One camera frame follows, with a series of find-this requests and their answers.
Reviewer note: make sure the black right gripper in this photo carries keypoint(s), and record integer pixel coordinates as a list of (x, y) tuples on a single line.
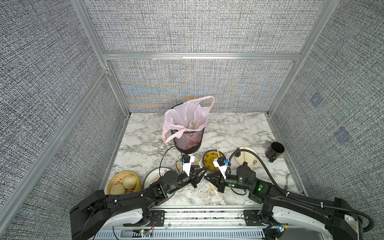
[(218, 180)]

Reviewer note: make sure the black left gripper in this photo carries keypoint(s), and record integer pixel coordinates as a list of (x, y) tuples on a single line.
[(194, 174)]

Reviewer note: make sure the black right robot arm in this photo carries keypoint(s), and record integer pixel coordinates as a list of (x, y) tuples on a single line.
[(334, 219)]

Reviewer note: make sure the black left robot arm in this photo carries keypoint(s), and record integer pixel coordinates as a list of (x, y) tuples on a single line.
[(88, 216)]

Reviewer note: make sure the cream small plate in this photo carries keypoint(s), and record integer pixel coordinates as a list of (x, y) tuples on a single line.
[(179, 164)]

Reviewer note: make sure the yellow patterned black plate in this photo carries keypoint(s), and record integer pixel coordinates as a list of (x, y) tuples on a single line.
[(208, 159)]

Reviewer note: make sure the black mesh trash bin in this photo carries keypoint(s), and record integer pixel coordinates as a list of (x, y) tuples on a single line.
[(190, 142)]

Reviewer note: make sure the pink plastic trash bag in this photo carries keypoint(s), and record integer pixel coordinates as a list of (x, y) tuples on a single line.
[(191, 116)]

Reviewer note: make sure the black mug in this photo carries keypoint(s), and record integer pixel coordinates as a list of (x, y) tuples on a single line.
[(274, 151)]

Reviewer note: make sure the steamed bun upper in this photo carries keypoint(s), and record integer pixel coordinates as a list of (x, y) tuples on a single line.
[(130, 182)]

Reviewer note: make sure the steamed bun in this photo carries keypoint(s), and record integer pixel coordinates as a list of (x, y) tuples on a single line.
[(130, 182), (117, 189)]

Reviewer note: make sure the yellow steamer basket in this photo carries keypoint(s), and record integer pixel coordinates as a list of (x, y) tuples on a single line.
[(118, 179)]

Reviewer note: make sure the steamed bun lower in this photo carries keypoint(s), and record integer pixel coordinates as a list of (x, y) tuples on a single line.
[(117, 189)]

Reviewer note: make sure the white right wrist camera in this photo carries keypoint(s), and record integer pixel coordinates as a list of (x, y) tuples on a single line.
[(223, 165)]

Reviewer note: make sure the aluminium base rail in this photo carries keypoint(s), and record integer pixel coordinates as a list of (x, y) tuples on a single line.
[(195, 223)]

